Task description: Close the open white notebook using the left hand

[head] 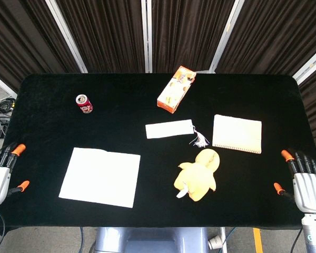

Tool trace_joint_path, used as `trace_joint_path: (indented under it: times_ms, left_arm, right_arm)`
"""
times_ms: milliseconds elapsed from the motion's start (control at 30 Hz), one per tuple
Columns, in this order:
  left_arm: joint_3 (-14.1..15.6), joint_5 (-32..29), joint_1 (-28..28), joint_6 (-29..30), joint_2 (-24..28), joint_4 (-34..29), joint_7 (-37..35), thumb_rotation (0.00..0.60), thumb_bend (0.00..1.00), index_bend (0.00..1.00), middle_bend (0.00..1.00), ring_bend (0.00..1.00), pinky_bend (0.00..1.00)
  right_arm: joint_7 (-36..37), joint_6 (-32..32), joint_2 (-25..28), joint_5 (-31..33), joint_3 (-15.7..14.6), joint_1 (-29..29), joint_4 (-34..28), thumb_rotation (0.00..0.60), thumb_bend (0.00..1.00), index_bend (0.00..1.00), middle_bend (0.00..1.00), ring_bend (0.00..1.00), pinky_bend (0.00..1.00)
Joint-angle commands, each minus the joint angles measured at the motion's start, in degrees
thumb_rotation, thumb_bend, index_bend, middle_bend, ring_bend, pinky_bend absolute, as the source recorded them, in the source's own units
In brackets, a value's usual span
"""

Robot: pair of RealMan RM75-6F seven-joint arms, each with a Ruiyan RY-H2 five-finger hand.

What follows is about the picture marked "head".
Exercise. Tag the white table leg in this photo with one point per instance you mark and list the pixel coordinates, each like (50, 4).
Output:
(223, 239)

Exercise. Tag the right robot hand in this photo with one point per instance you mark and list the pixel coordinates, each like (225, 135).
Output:
(309, 188)

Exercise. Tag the orange snack box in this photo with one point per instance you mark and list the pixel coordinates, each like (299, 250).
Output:
(175, 91)

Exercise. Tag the red soda can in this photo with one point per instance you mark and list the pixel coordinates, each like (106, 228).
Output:
(84, 104)

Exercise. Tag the yellow plush duck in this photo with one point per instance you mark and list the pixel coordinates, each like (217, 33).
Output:
(196, 177)

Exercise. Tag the black tablecloth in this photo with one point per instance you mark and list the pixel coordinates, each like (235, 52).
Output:
(152, 210)

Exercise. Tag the white frame post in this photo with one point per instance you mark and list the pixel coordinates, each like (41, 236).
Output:
(225, 37)
(309, 66)
(146, 34)
(1, 84)
(65, 34)

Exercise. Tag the cream spiral notebook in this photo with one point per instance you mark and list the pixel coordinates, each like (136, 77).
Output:
(237, 133)

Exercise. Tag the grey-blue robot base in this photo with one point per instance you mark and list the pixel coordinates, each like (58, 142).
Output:
(152, 241)

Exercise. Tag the yellow floor tape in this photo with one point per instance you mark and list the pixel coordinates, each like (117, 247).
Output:
(257, 241)

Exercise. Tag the white bookmark with tassel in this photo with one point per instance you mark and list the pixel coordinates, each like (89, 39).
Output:
(168, 129)

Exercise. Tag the white paper cup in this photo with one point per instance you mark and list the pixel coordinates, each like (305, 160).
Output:
(215, 242)

